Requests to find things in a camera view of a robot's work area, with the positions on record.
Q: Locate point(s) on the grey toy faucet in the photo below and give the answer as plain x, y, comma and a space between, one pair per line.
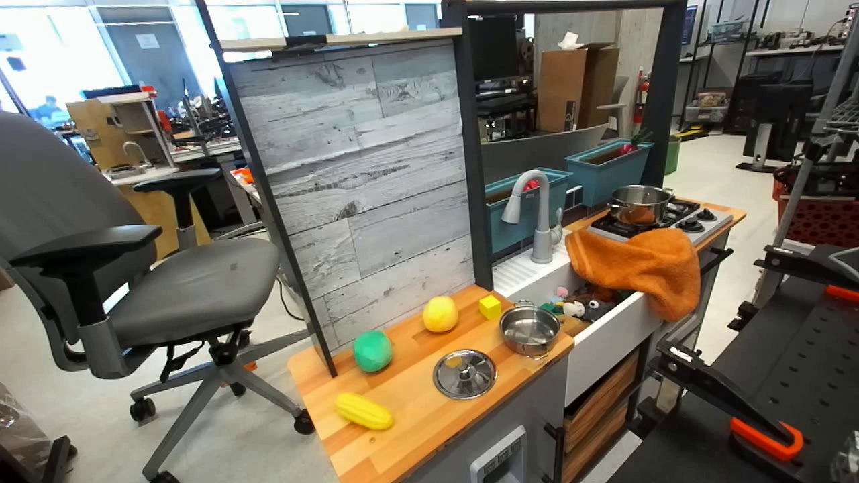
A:
544, 236

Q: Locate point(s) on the toy kitchen counter unit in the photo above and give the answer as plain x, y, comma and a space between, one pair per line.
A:
425, 422

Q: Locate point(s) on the toy stove top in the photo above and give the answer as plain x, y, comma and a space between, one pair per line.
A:
686, 215

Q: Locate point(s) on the green ball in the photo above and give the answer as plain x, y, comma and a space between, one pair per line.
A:
372, 353

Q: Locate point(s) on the silver pot on counter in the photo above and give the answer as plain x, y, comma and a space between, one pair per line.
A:
526, 332

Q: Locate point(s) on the silver pot lid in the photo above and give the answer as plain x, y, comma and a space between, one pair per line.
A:
464, 375

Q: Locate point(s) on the grey wood-pattern back panel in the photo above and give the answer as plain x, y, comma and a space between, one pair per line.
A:
366, 164

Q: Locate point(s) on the orange black clamp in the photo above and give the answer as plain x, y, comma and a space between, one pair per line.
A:
749, 424

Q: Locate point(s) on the orange towel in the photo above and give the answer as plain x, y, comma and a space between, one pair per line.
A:
660, 265

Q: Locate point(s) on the silver pot on stove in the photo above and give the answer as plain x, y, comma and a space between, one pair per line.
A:
639, 204

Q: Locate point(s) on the cardboard box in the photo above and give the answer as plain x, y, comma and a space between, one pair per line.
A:
558, 93

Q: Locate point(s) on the yellow ball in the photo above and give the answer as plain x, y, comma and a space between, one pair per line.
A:
442, 314

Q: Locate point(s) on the yellow cube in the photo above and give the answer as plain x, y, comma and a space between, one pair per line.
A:
489, 306

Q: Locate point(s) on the grey office chair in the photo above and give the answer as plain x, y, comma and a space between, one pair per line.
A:
90, 266

